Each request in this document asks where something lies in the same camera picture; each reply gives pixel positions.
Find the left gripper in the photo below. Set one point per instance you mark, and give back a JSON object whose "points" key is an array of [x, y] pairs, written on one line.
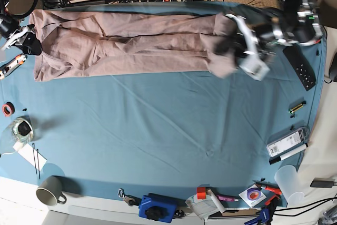
{"points": [[268, 35]]}

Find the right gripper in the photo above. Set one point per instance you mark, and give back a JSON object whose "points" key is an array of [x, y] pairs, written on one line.
{"points": [[31, 45]]}

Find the pink T-shirt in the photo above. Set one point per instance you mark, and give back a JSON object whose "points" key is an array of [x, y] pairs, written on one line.
{"points": [[84, 44]]}

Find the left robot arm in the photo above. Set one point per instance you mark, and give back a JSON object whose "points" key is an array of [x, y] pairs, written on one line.
{"points": [[293, 22]]}

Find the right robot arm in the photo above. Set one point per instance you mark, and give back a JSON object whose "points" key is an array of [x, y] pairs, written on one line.
{"points": [[4, 4]]}

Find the orange grey utility knife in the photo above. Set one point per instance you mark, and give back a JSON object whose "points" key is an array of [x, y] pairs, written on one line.
{"points": [[12, 65]]}

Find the red tape roll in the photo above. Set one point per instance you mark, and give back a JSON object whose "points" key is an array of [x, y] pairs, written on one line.
{"points": [[8, 109]]}

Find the black remote control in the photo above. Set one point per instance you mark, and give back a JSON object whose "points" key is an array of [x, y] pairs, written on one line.
{"points": [[301, 66]]}

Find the small battery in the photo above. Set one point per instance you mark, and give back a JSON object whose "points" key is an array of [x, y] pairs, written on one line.
{"points": [[297, 107]]}

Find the blue table cloth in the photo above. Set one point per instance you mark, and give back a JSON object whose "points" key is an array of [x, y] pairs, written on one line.
{"points": [[163, 133]]}

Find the clear plastic package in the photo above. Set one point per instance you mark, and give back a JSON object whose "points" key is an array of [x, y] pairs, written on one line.
{"points": [[287, 142]]}

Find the black white marker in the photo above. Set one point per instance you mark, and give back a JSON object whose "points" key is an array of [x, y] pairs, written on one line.
{"points": [[288, 154]]}

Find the translucent plastic cup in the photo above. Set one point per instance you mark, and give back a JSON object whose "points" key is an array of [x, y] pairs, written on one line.
{"points": [[288, 181]]}

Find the grey ceramic mug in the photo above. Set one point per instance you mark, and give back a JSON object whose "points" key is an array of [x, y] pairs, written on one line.
{"points": [[50, 192]]}

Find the purple tape roll card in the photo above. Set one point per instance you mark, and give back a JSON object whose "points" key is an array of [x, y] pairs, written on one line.
{"points": [[252, 196]]}

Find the red plastic block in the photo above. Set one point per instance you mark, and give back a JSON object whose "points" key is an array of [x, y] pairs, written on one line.
{"points": [[201, 193]]}

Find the metal carabiner keyring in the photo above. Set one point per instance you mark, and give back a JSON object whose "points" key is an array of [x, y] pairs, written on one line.
{"points": [[121, 193]]}

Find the blue bar clamp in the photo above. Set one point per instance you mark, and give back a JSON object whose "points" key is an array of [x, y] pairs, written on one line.
{"points": [[265, 215]]}

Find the blue black device box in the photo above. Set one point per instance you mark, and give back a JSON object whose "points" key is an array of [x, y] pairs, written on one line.
{"points": [[157, 207]]}

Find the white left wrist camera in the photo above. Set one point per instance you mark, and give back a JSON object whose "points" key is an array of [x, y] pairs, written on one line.
{"points": [[252, 65]]}

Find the black cable ties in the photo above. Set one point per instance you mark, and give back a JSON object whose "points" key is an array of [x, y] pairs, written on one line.
{"points": [[36, 160]]}

